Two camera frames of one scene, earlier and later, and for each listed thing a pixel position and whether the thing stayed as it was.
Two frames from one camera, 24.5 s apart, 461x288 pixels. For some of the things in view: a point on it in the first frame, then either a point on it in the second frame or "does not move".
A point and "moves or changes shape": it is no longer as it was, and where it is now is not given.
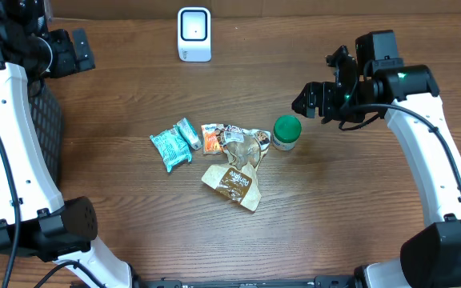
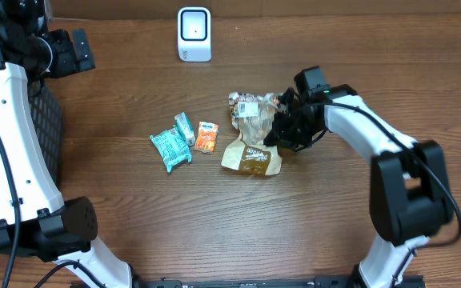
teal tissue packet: [189, 133] moves or changes shape
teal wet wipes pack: [172, 146] does not move
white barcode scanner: [194, 27] does not move
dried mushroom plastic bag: [238, 181] -> [252, 114]
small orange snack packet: [210, 144] moves or changes shape
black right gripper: [323, 93] -> [282, 136]
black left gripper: [62, 40] does not move
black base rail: [176, 282] does not move
